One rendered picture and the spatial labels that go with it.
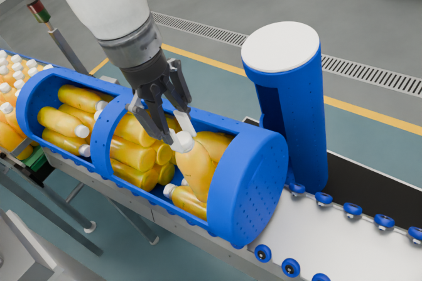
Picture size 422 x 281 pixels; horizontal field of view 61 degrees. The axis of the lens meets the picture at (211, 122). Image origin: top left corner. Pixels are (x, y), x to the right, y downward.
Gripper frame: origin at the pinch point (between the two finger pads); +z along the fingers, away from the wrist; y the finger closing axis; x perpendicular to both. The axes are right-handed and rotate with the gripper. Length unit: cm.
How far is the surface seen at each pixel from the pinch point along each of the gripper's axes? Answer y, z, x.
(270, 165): 10.9, 20.3, -11.6
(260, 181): 5.9, 20.0, -11.6
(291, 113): 52, 51, 5
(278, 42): 65, 30, 13
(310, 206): 14.3, 40.8, -18.9
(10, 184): -23, 54, 101
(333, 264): 2, 41, -30
